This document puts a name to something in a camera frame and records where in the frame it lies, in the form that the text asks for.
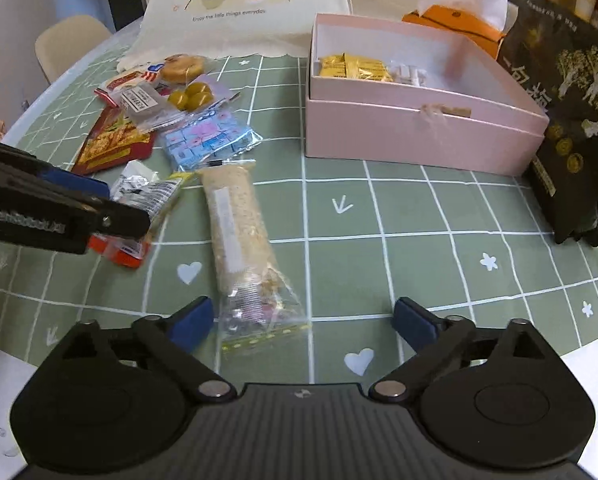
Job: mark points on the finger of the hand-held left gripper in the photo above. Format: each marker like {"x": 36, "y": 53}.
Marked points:
{"x": 74, "y": 180}
{"x": 124, "y": 222}

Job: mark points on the white red striped snack packet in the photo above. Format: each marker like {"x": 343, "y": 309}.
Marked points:
{"x": 126, "y": 80}

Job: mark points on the orange red snack packet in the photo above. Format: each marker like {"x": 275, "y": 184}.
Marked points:
{"x": 124, "y": 255}

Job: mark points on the yellow-green sweets packet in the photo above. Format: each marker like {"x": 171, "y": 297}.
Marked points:
{"x": 191, "y": 95}

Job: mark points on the pink cardboard box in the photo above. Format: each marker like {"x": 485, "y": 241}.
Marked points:
{"x": 404, "y": 130}

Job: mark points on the cream cartoon print food cover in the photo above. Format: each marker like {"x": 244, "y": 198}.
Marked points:
{"x": 239, "y": 20}

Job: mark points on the pile of yellow candy packets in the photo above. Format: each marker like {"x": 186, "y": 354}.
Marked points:
{"x": 356, "y": 67}

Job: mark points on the white black snack packet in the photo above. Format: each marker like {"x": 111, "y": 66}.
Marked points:
{"x": 133, "y": 185}

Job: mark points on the green checked tablecloth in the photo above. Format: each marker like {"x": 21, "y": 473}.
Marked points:
{"x": 379, "y": 240}

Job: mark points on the grey label snack packet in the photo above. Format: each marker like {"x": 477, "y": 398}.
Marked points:
{"x": 139, "y": 101}

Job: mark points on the clear donut packet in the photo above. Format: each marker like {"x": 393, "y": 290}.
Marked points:
{"x": 181, "y": 67}

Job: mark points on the pile of white candy packets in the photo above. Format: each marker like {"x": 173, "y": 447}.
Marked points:
{"x": 409, "y": 75}

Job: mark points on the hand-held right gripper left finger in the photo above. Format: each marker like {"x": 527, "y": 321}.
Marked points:
{"x": 194, "y": 324}

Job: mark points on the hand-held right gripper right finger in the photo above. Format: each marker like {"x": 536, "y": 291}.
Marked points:
{"x": 413, "y": 321}

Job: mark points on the red triangular snack packet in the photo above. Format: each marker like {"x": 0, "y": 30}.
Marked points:
{"x": 109, "y": 146}

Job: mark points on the long rice bar packet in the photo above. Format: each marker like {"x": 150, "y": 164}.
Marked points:
{"x": 234, "y": 230}

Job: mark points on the blue pink candy packet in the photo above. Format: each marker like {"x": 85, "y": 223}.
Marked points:
{"x": 204, "y": 136}

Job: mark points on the clear small candy bag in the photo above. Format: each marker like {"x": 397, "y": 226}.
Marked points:
{"x": 259, "y": 316}

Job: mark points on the black printed snack bag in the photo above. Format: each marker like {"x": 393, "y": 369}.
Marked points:
{"x": 569, "y": 125}

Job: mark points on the yellow edged snack packet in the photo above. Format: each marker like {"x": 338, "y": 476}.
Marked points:
{"x": 168, "y": 191}

